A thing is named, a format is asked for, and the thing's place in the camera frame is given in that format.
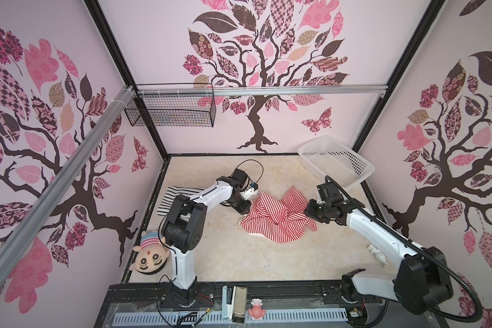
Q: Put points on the silver white box device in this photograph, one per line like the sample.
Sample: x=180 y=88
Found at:
x=234 y=303

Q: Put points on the black wire mesh basket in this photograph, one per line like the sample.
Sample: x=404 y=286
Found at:
x=173 y=105

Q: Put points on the white slotted cable duct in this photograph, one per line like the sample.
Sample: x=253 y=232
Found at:
x=213 y=317

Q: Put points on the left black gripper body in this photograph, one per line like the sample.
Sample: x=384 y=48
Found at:
x=238 y=203

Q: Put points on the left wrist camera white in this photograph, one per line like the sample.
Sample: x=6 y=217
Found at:
x=250 y=192

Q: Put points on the aluminium rail wall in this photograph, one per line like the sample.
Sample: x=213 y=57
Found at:
x=20 y=239
x=273 y=90

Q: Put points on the cartoon boy plush head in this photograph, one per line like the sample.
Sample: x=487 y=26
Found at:
x=151 y=254

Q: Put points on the aluminium rail back wall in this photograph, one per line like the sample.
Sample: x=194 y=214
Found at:
x=273 y=90

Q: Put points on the aluminium rail left wall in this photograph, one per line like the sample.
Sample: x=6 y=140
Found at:
x=20 y=239

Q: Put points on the pink pig figurine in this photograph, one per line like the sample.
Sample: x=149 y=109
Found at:
x=256 y=312

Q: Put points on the white plastic laundry basket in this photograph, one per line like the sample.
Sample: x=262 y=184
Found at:
x=326 y=156

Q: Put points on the small white figurine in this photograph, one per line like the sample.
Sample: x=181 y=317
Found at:
x=378 y=255

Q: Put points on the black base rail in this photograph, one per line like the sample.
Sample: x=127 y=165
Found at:
x=327 y=291

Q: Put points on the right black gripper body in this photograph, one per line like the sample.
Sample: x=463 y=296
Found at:
x=317 y=211

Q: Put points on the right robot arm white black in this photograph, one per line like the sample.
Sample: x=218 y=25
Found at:
x=418 y=285

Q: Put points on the red white striped tank top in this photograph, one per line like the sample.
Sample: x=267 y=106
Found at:
x=281 y=221

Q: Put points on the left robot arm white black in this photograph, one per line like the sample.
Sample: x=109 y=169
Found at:
x=183 y=225

